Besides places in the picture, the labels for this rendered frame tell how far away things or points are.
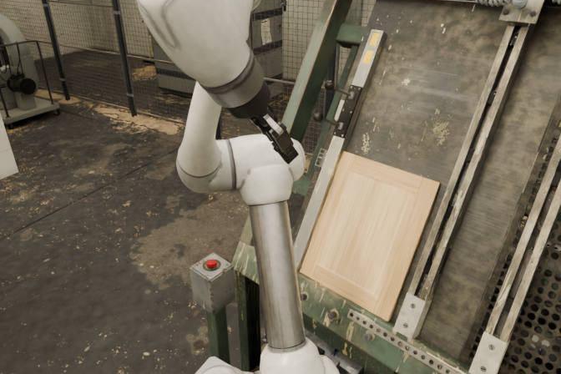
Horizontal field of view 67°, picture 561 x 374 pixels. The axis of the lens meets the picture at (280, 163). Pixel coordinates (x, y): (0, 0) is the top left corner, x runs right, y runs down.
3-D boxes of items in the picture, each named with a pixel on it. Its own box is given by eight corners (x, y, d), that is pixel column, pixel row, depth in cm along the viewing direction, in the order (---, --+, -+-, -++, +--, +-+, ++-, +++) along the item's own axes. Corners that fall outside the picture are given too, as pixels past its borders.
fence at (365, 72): (291, 265, 166) (285, 265, 163) (376, 33, 162) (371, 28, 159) (301, 271, 163) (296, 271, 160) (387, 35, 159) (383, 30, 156)
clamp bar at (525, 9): (395, 322, 140) (366, 335, 121) (524, -23, 135) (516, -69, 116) (424, 339, 134) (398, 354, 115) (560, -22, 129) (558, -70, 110)
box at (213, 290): (193, 302, 166) (189, 266, 158) (216, 285, 174) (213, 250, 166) (213, 317, 159) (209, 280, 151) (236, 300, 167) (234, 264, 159)
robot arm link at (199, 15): (243, 93, 57) (270, 17, 62) (178, 5, 44) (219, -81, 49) (179, 92, 61) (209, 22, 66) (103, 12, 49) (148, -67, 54)
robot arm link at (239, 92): (228, 29, 64) (245, 55, 69) (184, 70, 63) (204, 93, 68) (263, 54, 59) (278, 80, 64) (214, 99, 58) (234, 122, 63)
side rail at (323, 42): (255, 240, 185) (239, 240, 176) (341, -2, 181) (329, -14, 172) (265, 245, 182) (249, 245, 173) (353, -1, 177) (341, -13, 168)
